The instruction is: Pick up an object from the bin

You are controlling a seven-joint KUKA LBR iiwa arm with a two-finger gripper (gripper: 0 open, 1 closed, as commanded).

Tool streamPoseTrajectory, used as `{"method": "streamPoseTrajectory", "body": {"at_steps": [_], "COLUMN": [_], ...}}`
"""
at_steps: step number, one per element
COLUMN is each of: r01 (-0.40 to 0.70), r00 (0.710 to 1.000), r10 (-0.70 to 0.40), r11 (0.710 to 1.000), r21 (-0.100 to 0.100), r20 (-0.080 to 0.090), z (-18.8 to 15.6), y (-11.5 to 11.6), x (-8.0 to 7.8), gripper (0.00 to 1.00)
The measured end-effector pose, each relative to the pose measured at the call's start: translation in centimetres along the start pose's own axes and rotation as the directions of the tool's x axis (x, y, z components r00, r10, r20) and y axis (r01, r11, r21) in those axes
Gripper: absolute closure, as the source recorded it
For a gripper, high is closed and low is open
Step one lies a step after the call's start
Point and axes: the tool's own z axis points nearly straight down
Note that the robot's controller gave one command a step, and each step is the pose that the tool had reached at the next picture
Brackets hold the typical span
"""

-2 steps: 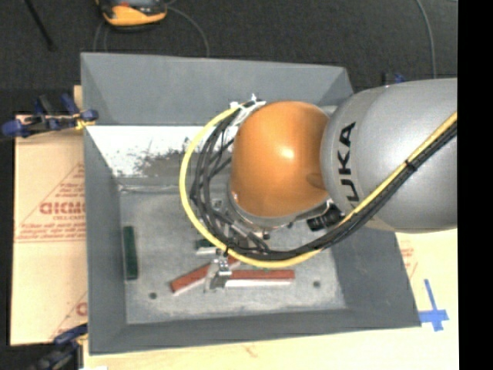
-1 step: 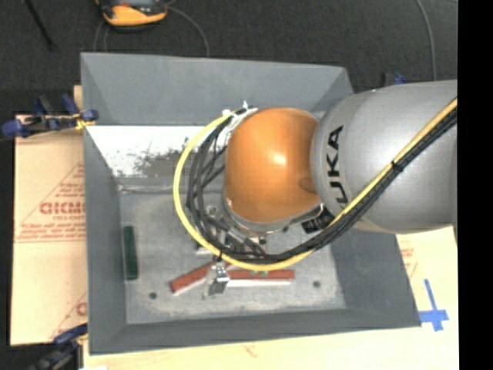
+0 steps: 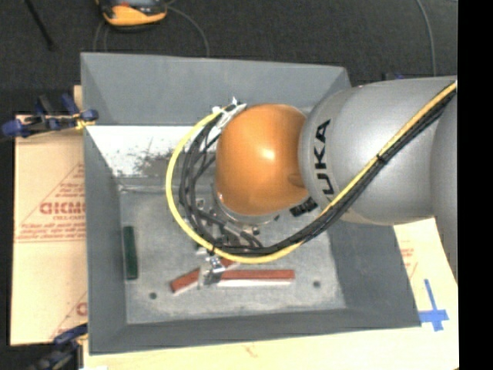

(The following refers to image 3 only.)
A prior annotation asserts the grey metal bin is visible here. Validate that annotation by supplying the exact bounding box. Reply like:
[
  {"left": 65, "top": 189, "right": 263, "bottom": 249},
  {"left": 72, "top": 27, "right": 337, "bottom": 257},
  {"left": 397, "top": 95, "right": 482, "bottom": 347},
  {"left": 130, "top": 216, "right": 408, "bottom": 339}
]
[{"left": 79, "top": 52, "right": 421, "bottom": 355}]

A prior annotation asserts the dark green flat block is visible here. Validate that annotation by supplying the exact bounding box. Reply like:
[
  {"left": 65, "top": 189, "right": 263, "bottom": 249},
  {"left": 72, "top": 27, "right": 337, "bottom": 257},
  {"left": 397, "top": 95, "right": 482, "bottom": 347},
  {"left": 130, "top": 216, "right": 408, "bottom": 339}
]
[{"left": 122, "top": 225, "right": 139, "bottom": 281}]

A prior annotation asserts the red-brown flat block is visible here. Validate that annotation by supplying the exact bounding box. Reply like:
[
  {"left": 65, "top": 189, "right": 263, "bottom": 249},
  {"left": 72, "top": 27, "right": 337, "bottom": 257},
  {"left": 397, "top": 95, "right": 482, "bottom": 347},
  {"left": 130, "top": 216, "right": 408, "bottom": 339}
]
[
  {"left": 216, "top": 268, "right": 297, "bottom": 288},
  {"left": 169, "top": 258, "right": 236, "bottom": 294}
]

